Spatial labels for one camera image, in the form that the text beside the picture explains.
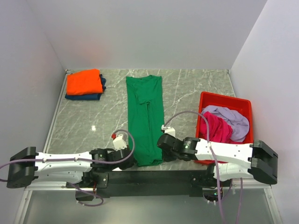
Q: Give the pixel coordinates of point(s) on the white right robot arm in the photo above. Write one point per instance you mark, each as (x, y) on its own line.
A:
(232, 161)

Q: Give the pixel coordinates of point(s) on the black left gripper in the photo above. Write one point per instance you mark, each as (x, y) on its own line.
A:
(126, 165)

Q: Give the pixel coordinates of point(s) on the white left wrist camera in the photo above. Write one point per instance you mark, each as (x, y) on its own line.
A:
(119, 141)

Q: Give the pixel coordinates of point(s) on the green t shirt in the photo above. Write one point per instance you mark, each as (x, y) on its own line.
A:
(145, 117)

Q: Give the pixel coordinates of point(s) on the magenta t shirt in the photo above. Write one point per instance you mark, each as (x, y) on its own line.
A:
(219, 129)

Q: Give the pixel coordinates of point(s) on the folded orange t shirt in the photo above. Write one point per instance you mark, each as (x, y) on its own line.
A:
(84, 82)

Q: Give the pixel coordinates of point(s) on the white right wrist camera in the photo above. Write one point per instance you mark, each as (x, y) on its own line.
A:
(168, 130)

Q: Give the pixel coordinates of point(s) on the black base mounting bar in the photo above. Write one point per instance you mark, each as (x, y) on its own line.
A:
(149, 183)

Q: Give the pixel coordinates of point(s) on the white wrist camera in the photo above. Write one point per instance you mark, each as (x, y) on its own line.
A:
(168, 130)
(119, 141)

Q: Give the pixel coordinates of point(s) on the folded navy blue t shirt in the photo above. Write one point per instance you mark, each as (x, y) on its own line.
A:
(89, 97)

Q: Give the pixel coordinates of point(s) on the lavender t shirt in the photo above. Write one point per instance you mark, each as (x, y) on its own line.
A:
(238, 122)

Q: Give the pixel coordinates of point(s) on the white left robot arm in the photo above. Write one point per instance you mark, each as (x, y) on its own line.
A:
(28, 166)

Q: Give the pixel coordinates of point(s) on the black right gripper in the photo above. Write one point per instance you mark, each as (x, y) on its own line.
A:
(167, 158)

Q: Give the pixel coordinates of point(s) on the red plastic bin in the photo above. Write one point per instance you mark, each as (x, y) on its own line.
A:
(241, 105)

